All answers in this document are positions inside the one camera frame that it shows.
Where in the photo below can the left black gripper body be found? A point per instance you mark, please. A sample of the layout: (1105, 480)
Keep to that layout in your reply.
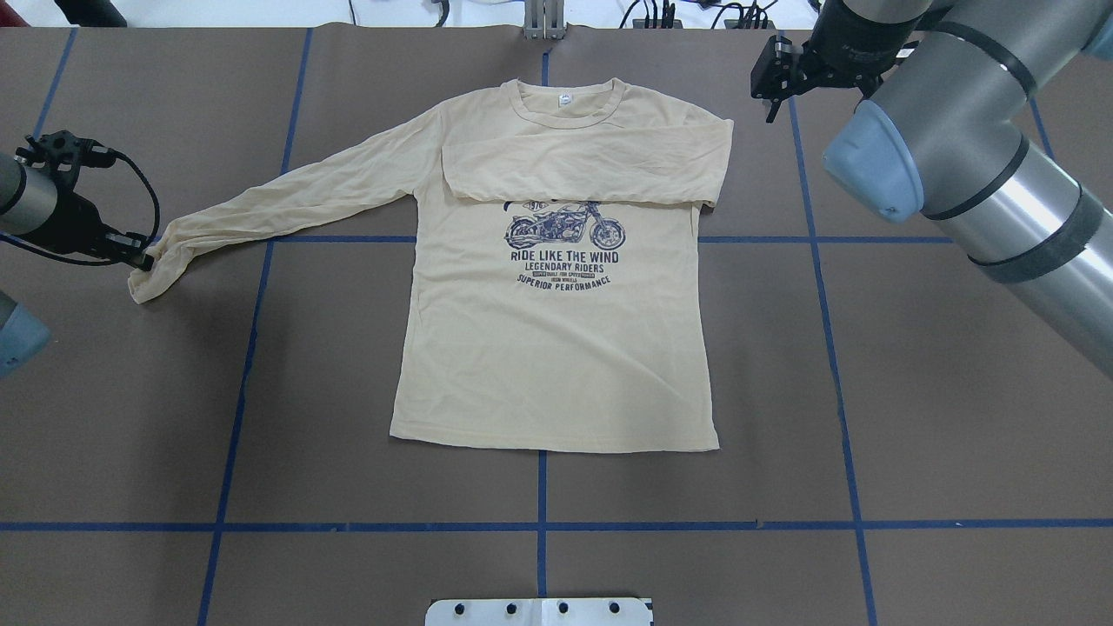
(71, 217)

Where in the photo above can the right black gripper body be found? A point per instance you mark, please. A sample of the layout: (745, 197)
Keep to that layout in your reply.
(856, 41)

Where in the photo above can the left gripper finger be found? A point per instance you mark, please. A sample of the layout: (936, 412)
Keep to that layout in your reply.
(129, 248)

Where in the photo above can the beige long sleeve shirt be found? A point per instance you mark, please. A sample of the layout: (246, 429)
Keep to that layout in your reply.
(555, 301)

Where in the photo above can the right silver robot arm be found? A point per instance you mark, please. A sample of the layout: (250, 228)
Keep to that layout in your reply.
(938, 139)

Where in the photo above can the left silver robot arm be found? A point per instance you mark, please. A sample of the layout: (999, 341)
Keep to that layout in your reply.
(44, 215)

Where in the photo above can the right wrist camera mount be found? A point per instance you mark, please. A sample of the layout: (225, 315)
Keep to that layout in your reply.
(784, 70)

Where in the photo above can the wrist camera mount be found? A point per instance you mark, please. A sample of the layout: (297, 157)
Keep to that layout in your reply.
(784, 70)
(61, 155)

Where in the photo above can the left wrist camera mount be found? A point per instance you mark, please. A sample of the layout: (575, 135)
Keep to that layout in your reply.
(61, 155)

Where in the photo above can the aluminium frame post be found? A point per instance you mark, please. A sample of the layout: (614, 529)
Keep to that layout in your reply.
(544, 20)

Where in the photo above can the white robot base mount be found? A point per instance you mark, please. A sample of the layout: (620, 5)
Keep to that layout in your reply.
(542, 611)

